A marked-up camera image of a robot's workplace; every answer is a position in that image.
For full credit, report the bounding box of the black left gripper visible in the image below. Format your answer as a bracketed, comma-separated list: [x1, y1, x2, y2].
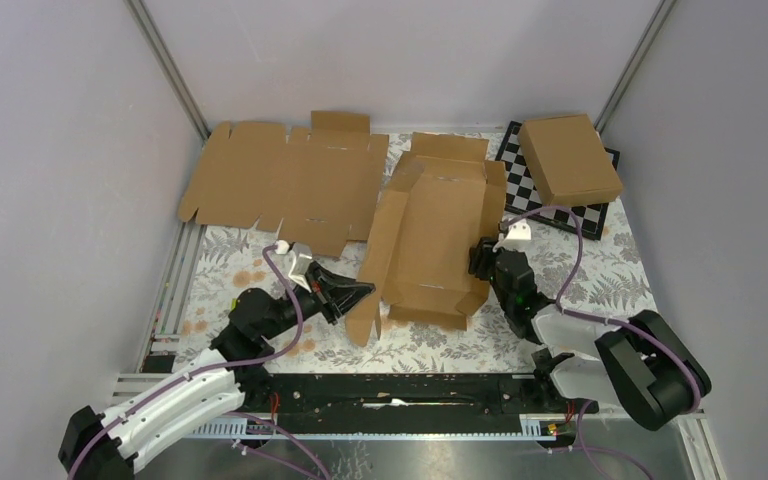
[261, 262, 376, 340]

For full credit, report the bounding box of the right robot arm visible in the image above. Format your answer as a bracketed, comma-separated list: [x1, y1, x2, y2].
[468, 237, 712, 431]

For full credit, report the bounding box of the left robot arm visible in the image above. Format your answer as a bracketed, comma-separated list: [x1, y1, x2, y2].
[58, 262, 375, 479]

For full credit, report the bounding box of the closed brown cardboard box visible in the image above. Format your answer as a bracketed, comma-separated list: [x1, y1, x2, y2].
[518, 114, 624, 207]

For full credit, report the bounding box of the floral patterned table mat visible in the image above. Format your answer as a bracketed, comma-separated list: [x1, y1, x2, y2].
[173, 131, 678, 376]

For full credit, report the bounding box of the black white chessboard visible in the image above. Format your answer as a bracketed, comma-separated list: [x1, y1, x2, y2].
[496, 114, 623, 240]

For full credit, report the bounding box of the flat cardboard sheet stack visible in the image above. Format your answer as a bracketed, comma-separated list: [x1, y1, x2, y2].
[177, 110, 389, 257]

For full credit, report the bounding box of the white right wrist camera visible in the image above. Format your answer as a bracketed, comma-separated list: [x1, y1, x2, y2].
[493, 220, 532, 252]

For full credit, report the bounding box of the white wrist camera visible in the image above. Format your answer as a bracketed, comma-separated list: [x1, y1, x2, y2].
[493, 220, 532, 252]
[273, 240, 313, 292]

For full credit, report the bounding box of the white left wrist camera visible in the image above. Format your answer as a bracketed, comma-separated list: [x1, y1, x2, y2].
[273, 240, 313, 292]

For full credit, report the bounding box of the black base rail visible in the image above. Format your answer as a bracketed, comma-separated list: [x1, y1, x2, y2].
[240, 373, 599, 437]

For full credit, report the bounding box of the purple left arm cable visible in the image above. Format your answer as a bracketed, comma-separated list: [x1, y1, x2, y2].
[65, 243, 332, 480]

